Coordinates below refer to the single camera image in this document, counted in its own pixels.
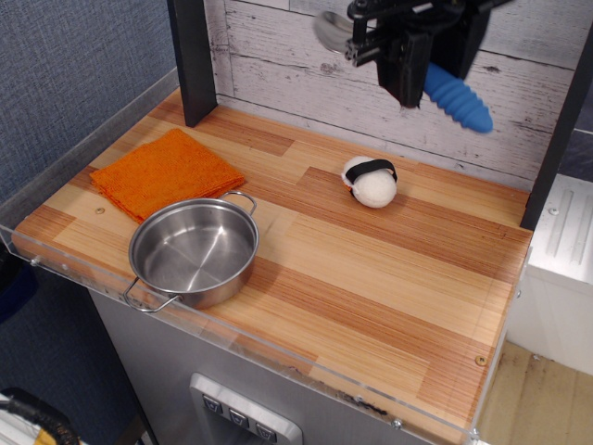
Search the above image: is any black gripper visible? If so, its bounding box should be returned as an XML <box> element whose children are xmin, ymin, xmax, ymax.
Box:
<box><xmin>346</xmin><ymin>1</ymin><xmax>505</xmax><ymax>108</ymax></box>

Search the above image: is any blue handled metal spoon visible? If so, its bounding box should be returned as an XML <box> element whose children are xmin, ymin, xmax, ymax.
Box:
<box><xmin>313</xmin><ymin>11</ymin><xmax>493</xmax><ymax>134</ymax></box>

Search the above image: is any orange folded towel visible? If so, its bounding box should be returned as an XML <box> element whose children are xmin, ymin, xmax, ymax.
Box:
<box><xmin>91</xmin><ymin>129</ymin><xmax>245</xmax><ymax>223</ymax></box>

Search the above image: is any white plush sushi toy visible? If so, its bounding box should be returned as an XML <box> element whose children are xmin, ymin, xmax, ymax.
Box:
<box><xmin>341</xmin><ymin>156</ymin><xmax>397</xmax><ymax>209</ymax></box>

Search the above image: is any stainless steel pot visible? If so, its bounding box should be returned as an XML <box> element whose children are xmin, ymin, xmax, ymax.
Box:
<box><xmin>122</xmin><ymin>190</ymin><xmax>259</xmax><ymax>313</ymax></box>

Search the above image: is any grey toy dispenser panel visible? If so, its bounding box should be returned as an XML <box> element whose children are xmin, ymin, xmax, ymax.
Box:
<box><xmin>189</xmin><ymin>373</ymin><xmax>303</xmax><ymax>444</ymax></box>

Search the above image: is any clear acrylic table guard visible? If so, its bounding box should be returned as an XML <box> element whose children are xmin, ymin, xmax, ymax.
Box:
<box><xmin>1</xmin><ymin>58</ymin><xmax>541</xmax><ymax>444</ymax></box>

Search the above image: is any black right vertical post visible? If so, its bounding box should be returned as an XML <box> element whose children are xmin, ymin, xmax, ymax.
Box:
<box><xmin>520</xmin><ymin>29</ymin><xmax>592</xmax><ymax>231</ymax></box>

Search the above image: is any black vertical post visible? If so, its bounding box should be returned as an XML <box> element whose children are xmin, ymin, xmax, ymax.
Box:
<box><xmin>167</xmin><ymin>0</ymin><xmax>218</xmax><ymax>127</ymax></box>
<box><xmin>520</xmin><ymin>29</ymin><xmax>592</xmax><ymax>231</ymax></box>

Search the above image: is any white aluminium rail block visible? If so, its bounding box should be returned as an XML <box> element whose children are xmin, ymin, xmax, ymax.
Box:
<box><xmin>528</xmin><ymin>174</ymin><xmax>592</xmax><ymax>284</ymax></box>

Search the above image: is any black left vertical post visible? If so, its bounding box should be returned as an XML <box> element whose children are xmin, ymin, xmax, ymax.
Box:
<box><xmin>167</xmin><ymin>0</ymin><xmax>218</xmax><ymax>127</ymax></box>

